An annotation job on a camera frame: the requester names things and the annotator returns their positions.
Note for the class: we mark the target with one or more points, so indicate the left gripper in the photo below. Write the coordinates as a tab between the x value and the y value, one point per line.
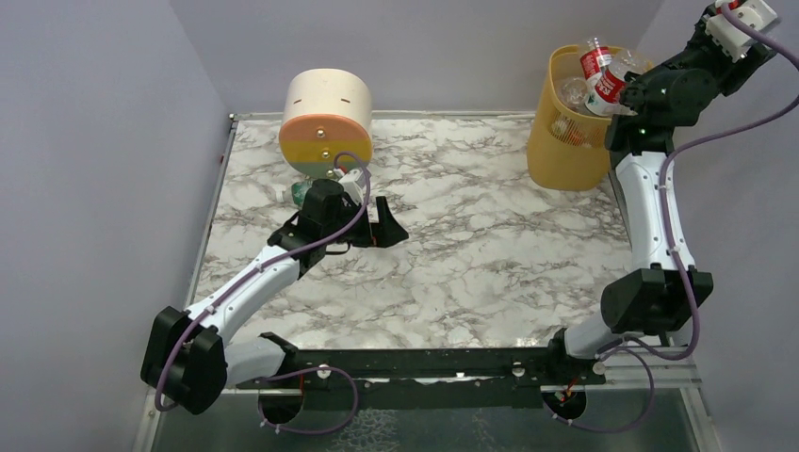
365	227

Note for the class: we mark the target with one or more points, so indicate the green tinted plastic bottle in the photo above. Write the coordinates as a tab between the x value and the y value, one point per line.
295	193

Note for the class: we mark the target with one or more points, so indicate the clear bottle red cap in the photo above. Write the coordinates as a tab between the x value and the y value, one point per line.
572	92

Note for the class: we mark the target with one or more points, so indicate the red white label bottle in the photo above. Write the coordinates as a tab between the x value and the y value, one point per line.
604	97

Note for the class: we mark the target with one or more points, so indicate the red label clear bottle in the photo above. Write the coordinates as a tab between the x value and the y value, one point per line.
595	57

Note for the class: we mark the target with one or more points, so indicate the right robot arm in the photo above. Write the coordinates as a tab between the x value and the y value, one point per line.
664	291

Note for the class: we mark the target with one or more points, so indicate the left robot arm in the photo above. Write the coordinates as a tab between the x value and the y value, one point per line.
290	252

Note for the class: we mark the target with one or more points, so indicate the yellow mesh plastic bin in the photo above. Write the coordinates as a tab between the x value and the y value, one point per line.
566	148

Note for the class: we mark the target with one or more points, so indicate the cream and orange cylinder box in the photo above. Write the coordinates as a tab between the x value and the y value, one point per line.
327	112

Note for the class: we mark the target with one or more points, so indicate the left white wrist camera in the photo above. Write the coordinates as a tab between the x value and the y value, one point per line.
354	182

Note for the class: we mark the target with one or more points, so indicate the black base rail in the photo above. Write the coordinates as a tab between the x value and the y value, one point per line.
401	379

